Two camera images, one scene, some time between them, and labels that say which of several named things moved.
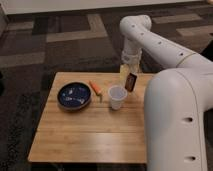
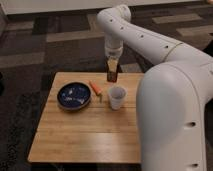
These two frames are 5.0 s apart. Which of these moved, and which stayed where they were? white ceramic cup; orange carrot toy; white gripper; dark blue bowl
Moved: white gripper
Stayed: dark blue bowl; white ceramic cup; orange carrot toy
